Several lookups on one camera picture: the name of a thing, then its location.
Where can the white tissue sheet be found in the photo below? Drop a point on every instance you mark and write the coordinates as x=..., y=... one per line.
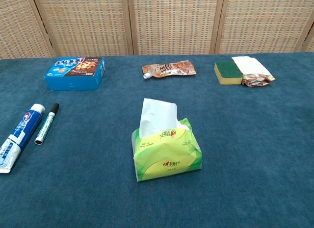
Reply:
x=157, y=115

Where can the green yellow tissue pack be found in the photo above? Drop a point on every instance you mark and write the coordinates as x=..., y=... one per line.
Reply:
x=166, y=154

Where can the brown spouted sauce pouch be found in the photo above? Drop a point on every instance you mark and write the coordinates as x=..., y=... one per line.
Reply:
x=169, y=68

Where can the green yellow sponge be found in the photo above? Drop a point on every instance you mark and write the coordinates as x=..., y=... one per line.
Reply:
x=228, y=72

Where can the blue tablecloth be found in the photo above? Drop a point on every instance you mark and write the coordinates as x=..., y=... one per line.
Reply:
x=157, y=196

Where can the woven folding screen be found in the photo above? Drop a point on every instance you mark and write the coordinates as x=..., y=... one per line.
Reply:
x=157, y=22

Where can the blue cookie box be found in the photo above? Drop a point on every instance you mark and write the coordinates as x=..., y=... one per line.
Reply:
x=76, y=73

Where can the white red snack packet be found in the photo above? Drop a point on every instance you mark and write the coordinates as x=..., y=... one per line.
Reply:
x=252, y=71

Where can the green black marker pen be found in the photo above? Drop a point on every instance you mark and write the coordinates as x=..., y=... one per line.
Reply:
x=46, y=123

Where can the blue white toothpaste tube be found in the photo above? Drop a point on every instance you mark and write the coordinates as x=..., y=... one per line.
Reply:
x=19, y=137

